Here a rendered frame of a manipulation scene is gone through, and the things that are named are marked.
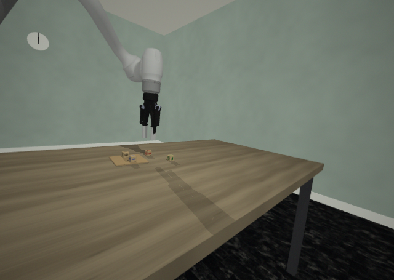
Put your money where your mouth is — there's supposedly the tan flat mat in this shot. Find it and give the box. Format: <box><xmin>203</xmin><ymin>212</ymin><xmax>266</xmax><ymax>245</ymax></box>
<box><xmin>109</xmin><ymin>154</ymin><xmax>149</xmax><ymax>166</ymax></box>

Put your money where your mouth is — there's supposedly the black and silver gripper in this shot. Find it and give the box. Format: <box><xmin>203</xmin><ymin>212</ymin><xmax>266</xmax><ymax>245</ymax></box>
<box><xmin>140</xmin><ymin>92</ymin><xmax>161</xmax><ymax>140</ymax></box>

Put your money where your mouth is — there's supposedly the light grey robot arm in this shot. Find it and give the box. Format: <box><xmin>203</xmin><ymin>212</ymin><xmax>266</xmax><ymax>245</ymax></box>
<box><xmin>0</xmin><ymin>0</ymin><xmax>163</xmax><ymax>94</ymax></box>

